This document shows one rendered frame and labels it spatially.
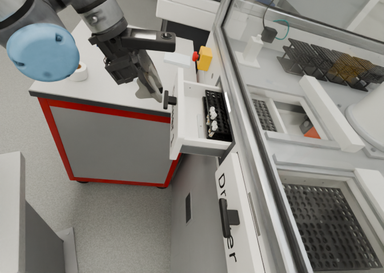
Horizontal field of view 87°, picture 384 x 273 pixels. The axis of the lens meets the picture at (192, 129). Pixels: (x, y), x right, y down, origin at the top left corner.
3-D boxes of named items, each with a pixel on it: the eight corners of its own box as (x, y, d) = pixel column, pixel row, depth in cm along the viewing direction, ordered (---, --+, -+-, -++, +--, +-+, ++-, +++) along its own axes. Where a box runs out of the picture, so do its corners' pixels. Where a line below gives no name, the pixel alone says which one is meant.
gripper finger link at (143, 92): (146, 106, 56) (128, 78, 51) (165, 100, 55) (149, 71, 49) (144, 113, 54) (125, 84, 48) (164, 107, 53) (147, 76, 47)
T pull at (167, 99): (162, 109, 55) (163, 106, 54) (164, 92, 60) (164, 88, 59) (175, 112, 56) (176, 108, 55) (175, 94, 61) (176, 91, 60)
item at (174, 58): (163, 61, 95) (163, 59, 94) (165, 52, 101) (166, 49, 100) (189, 68, 98) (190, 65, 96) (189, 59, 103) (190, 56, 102)
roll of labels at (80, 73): (88, 70, 77) (87, 61, 75) (87, 82, 73) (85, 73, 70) (67, 68, 75) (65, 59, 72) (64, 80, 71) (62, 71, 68)
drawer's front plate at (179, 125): (169, 160, 55) (178, 136, 47) (171, 92, 73) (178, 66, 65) (175, 161, 55) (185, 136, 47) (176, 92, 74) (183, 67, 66)
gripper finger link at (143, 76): (151, 87, 53) (134, 56, 47) (157, 85, 52) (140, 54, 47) (148, 97, 49) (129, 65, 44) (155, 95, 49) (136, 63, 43)
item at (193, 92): (176, 153, 55) (182, 140, 51) (177, 92, 72) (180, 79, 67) (299, 167, 64) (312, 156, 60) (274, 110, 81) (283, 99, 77)
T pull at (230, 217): (223, 239, 38) (226, 237, 37) (218, 199, 42) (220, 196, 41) (240, 239, 38) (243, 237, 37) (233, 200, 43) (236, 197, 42)
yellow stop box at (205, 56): (195, 69, 84) (200, 53, 79) (195, 60, 88) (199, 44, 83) (207, 72, 85) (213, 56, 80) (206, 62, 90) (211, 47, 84)
